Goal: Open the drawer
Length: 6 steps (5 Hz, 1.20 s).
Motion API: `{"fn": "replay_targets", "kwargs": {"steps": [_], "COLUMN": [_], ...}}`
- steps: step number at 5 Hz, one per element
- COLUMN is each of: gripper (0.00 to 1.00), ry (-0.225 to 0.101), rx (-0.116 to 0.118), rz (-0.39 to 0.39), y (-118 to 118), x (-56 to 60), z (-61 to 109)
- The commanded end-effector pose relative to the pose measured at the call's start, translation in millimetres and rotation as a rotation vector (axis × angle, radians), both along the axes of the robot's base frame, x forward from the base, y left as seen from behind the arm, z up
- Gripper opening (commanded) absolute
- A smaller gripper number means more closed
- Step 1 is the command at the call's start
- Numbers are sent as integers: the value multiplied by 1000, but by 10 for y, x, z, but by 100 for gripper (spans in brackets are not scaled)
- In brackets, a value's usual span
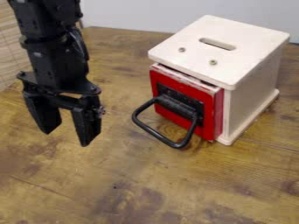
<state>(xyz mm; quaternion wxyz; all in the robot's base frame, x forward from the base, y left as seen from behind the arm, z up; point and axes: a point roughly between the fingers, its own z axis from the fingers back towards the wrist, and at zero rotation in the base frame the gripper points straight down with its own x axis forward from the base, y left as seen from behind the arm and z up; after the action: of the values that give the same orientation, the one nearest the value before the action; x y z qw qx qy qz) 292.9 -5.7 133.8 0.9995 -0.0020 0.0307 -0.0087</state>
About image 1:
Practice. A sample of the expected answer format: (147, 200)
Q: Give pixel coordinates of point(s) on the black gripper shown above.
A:
(57, 84)

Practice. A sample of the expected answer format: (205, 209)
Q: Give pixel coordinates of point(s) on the red drawer with black handle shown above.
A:
(187, 101)

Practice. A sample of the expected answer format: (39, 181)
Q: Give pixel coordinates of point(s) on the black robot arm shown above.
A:
(45, 18)

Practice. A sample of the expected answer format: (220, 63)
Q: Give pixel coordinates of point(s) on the white wooden drawer box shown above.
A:
(233, 56)

